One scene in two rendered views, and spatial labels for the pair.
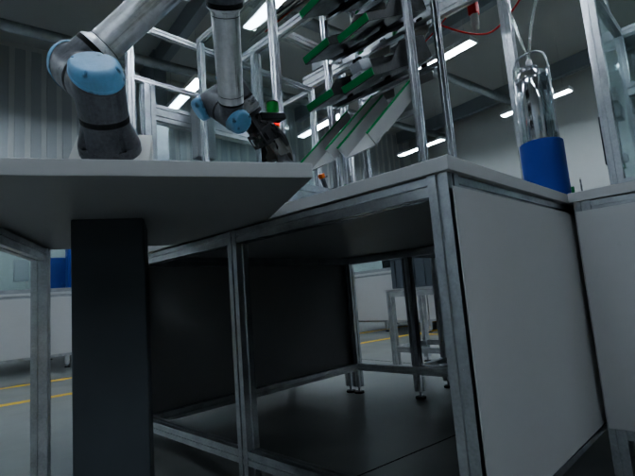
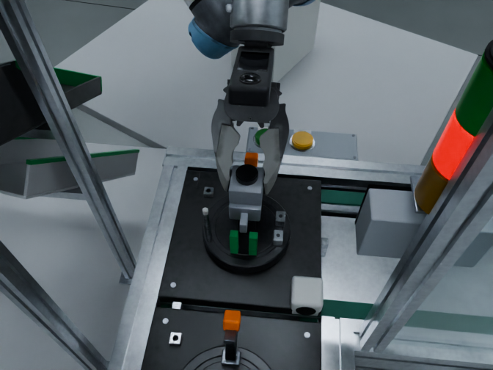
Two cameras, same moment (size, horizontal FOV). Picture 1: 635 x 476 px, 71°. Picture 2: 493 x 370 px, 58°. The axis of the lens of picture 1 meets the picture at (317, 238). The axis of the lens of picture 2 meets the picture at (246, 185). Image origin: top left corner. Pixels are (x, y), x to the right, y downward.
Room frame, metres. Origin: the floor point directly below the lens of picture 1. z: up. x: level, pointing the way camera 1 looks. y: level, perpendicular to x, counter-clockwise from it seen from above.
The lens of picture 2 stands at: (1.84, -0.14, 1.59)
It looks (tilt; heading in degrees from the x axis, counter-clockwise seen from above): 53 degrees down; 141
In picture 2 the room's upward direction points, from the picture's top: straight up
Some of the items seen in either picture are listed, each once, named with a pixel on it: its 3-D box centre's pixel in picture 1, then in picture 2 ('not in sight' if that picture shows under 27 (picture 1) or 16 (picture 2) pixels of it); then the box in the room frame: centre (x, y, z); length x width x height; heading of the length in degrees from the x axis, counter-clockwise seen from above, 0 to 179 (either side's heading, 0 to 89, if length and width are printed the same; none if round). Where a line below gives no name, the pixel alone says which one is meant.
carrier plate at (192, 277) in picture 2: not in sight; (246, 236); (1.55, 0.09, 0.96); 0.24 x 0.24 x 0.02; 45
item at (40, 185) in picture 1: (132, 218); (263, 71); (1.14, 0.47, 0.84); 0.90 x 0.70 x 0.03; 18
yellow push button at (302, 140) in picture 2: not in sight; (302, 142); (1.46, 0.30, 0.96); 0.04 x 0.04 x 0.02
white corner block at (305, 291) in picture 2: not in sight; (306, 296); (1.69, 0.09, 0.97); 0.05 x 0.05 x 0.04; 45
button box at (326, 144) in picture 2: not in sight; (300, 152); (1.46, 0.30, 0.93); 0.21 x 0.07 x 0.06; 45
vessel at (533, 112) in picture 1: (534, 97); not in sight; (1.70, -0.90, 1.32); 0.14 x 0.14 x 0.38
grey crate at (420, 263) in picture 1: (438, 269); not in sight; (3.45, -0.91, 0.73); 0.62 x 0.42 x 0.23; 45
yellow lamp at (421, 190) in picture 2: not in sight; (452, 182); (1.77, 0.14, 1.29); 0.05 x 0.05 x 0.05
